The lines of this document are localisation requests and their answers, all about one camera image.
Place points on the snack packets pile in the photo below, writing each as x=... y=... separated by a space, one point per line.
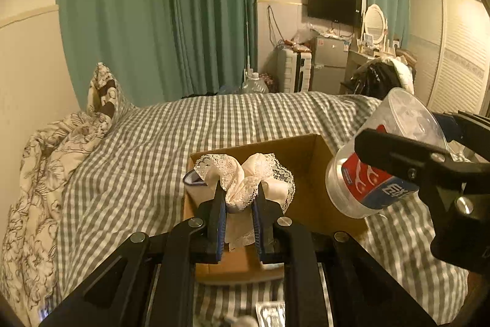
x=298 y=45

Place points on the floral pillow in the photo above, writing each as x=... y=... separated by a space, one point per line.
x=104 y=89

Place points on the silver small fridge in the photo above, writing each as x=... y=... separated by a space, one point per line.
x=330 y=62

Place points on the white lace cloth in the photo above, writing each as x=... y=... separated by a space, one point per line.
x=245 y=177

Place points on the thin white pole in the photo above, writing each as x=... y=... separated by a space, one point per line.
x=249 y=36

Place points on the white oval mirror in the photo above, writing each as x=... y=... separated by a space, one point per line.
x=375 y=20

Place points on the wide green curtain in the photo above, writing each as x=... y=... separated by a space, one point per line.
x=153 y=13

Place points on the clear plastic jar red-blue label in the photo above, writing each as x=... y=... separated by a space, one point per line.
x=398 y=116

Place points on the floral duvet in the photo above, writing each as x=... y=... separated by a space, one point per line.
x=34 y=189

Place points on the black bag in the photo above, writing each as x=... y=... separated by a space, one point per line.
x=377 y=76

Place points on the large clear water bottle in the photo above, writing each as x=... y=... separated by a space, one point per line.
x=254 y=85

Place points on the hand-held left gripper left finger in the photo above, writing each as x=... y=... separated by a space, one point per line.
x=219 y=214

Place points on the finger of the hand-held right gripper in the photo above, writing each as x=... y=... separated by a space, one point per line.
x=402 y=154
x=465 y=126

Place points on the blue-edged item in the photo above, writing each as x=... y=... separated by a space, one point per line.
x=191 y=179

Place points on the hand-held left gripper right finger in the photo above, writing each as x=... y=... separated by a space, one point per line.
x=257 y=223

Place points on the black wall television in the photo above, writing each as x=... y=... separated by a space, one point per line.
x=333 y=3

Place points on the cardboard box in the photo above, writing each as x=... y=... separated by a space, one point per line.
x=317 y=204

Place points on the white padded garment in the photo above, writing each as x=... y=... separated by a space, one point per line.
x=405 y=72

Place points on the white louvred wardrobe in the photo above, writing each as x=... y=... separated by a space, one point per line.
x=459 y=51

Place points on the silver foil packet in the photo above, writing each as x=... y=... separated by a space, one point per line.
x=270 y=313

